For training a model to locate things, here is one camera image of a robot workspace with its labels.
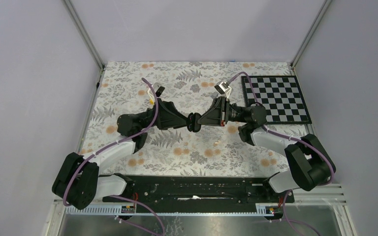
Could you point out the floral table mat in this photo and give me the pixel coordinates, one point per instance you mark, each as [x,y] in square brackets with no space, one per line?
[178,152]

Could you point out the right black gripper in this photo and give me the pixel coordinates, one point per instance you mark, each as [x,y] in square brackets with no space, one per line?
[218,115]

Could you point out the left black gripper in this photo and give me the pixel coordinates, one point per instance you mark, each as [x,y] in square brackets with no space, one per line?
[168,116]

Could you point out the black earbud charging case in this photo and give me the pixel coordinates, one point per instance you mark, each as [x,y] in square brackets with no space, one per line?
[193,125]

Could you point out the black white checkerboard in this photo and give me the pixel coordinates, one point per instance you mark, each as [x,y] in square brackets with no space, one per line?
[280,95]

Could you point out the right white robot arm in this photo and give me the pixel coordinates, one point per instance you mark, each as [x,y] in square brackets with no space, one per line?
[309,165]

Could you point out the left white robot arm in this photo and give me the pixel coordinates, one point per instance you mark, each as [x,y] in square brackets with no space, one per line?
[79,181]

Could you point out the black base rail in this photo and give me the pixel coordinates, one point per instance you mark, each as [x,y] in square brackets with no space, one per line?
[169,194]

